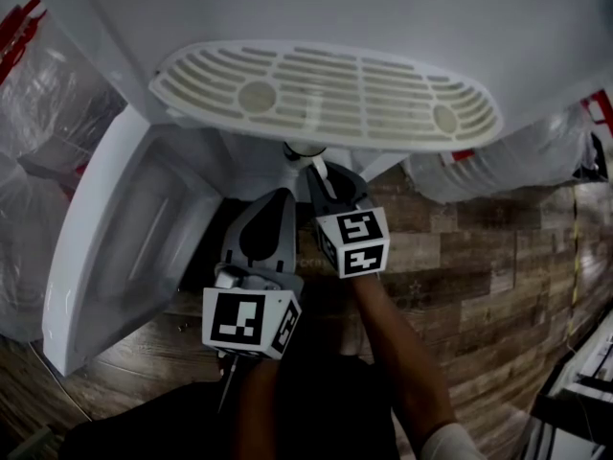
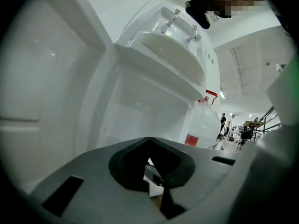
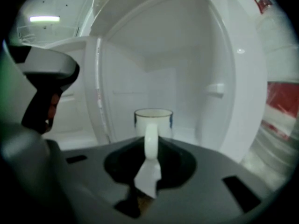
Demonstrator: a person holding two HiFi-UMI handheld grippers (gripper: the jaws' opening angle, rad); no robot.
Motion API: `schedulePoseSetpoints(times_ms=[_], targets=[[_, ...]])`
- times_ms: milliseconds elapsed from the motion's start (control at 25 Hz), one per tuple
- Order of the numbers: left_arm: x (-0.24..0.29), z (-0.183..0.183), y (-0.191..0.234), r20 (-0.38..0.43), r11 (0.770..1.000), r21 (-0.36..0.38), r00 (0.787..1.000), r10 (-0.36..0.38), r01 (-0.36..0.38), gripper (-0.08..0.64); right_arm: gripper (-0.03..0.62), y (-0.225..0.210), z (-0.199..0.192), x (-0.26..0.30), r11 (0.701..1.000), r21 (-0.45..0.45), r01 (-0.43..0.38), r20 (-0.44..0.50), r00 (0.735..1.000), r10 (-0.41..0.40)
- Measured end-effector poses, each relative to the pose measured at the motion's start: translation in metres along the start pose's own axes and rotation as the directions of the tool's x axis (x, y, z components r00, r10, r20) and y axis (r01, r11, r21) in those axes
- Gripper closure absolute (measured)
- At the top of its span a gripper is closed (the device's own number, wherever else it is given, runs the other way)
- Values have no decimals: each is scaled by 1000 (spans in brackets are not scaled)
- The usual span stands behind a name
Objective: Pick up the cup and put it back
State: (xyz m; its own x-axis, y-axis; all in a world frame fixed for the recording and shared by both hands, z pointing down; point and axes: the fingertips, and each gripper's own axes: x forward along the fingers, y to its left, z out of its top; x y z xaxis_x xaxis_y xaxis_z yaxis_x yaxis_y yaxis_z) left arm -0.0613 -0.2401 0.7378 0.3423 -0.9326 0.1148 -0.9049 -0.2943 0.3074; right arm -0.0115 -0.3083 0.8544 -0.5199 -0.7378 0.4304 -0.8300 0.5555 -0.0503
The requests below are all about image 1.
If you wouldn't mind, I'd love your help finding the black frame white table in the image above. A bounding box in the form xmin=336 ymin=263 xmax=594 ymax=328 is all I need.
xmin=526 ymin=333 xmax=613 ymax=460

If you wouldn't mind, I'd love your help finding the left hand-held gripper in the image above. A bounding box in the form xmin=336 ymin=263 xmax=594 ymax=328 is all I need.
xmin=200 ymin=188 xmax=306 ymax=361

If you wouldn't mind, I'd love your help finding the white cup black rim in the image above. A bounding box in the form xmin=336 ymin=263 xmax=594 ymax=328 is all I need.
xmin=282 ymin=140 xmax=331 ymax=181

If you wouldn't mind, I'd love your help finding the person's right forearm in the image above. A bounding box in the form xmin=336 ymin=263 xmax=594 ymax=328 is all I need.
xmin=348 ymin=273 xmax=457 ymax=433

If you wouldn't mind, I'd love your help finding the person's light shirt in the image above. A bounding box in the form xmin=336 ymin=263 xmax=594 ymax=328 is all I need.
xmin=420 ymin=422 xmax=489 ymax=460

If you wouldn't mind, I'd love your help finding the white water dispenser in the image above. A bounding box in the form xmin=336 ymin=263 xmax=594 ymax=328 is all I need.
xmin=79 ymin=0 xmax=613 ymax=205

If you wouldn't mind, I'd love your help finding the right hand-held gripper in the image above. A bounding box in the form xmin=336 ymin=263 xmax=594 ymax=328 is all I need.
xmin=306 ymin=161 xmax=392 ymax=280

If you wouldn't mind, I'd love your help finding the clear water jug red cap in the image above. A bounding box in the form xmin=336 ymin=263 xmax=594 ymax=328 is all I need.
xmin=401 ymin=88 xmax=613 ymax=205
xmin=0 ymin=150 xmax=82 ymax=344
xmin=0 ymin=0 xmax=125 ymax=162

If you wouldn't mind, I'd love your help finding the white dispenser door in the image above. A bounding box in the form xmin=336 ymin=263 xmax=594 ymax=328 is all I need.
xmin=41 ymin=103 xmax=226 ymax=378

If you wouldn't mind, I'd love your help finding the person's left forearm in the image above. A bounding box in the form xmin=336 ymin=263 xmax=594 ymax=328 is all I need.
xmin=224 ymin=355 xmax=284 ymax=460

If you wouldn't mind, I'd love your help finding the yellow black hazard tape strip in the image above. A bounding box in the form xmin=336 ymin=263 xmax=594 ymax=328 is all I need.
xmin=567 ymin=194 xmax=583 ymax=354

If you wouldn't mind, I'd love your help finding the white slotted drip tray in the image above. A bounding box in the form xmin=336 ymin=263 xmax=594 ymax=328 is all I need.
xmin=148 ymin=39 xmax=504 ymax=153

